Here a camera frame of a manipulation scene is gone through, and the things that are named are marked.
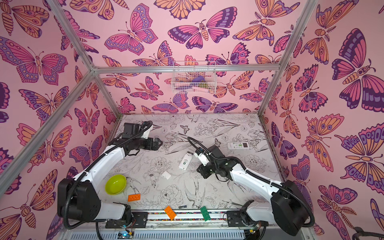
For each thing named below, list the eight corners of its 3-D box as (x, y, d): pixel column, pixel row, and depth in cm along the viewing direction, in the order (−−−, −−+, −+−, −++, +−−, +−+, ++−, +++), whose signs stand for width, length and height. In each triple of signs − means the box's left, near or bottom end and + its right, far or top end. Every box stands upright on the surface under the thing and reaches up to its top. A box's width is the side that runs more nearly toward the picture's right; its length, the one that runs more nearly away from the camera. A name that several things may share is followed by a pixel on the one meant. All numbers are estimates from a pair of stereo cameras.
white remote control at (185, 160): (178, 167, 94) (178, 166, 92) (186, 152, 101) (186, 150, 99) (185, 170, 92) (185, 169, 91) (193, 154, 100) (193, 153, 98)
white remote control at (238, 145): (227, 149, 102) (228, 147, 100) (226, 144, 105) (227, 142, 103) (249, 149, 102) (250, 147, 100) (247, 143, 105) (248, 142, 103)
